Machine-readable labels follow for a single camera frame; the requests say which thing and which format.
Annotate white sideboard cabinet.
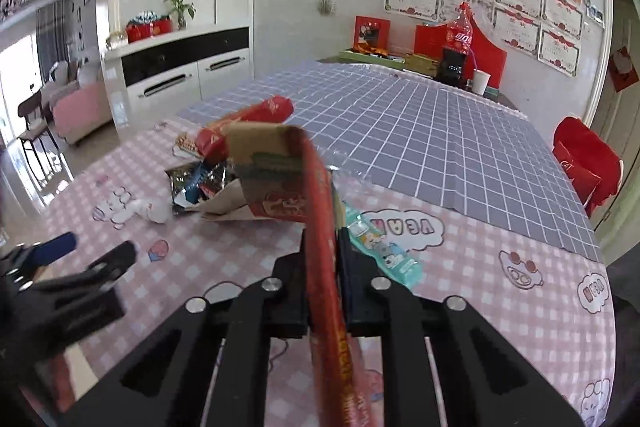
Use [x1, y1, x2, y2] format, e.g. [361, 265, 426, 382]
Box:
[102, 26, 251, 135]

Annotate person's left forearm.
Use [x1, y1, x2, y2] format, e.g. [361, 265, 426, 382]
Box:
[47, 349, 78, 413]

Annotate large red gift bag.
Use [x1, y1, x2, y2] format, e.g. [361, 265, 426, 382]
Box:
[414, 19, 508, 90]

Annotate pink sofa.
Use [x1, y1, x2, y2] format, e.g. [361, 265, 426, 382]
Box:
[50, 82, 113, 145]

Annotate green flat box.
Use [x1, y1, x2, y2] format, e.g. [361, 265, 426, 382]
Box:
[340, 49, 406, 65]

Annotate red snack bag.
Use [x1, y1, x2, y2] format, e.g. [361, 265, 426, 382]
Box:
[195, 96, 293, 160]

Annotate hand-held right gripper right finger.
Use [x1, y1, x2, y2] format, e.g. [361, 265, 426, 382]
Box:
[337, 227, 586, 427]

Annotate red chair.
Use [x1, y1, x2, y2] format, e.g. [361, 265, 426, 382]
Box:
[552, 117, 625, 218]

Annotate teal snack packet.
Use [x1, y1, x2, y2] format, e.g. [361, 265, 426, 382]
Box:
[342, 202, 426, 290]

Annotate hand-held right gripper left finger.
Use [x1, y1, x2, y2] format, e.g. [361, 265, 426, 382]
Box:
[57, 229, 313, 427]

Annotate pink checkered tablecloth table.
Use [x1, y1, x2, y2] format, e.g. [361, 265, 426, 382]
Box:
[42, 119, 616, 427]

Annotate grey grid tablecloth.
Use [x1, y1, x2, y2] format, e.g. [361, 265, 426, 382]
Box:
[175, 59, 601, 263]

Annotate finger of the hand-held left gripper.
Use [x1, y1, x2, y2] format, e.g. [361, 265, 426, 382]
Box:
[15, 232, 78, 269]
[30, 241, 139, 296]

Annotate red framed picture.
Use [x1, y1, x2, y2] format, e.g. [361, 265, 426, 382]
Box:
[354, 16, 392, 50]

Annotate crumpled white tissue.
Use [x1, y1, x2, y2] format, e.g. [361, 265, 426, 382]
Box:
[137, 199, 173, 225]

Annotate silver foil wrapper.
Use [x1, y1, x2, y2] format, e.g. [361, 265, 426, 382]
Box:
[165, 159, 241, 215]

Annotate grey striped curtain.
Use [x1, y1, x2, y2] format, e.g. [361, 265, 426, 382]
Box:
[35, 0, 73, 82]

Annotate green potted plant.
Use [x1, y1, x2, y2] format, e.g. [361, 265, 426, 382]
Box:
[164, 0, 197, 30]

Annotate cola bottle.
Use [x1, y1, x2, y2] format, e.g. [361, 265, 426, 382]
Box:
[444, 2, 475, 52]

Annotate red door hanging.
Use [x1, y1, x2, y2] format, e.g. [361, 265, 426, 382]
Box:
[607, 46, 640, 92]

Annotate black drink dispenser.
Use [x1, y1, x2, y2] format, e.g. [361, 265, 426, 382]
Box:
[434, 47, 473, 85]

